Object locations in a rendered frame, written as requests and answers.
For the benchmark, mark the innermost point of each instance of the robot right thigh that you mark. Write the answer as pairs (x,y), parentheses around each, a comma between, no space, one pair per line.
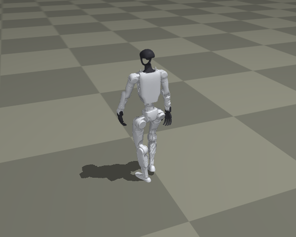
(154,125)

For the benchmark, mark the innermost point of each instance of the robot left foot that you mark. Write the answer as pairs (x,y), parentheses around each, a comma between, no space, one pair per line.
(140,175)

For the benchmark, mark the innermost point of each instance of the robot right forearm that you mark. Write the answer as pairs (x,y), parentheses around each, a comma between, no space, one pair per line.
(167,102)

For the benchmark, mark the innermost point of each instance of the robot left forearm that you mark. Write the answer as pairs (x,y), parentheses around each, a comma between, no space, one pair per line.
(122,103)

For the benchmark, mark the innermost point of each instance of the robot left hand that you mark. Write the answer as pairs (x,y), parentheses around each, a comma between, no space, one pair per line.
(120,118)

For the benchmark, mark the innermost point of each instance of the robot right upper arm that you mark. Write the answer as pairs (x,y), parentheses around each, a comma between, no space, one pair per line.
(164,83)

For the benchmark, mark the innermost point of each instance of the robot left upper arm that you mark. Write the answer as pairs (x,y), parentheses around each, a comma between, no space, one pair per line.
(132,80)

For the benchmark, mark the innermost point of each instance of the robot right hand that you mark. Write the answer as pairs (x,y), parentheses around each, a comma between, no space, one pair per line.
(168,117)

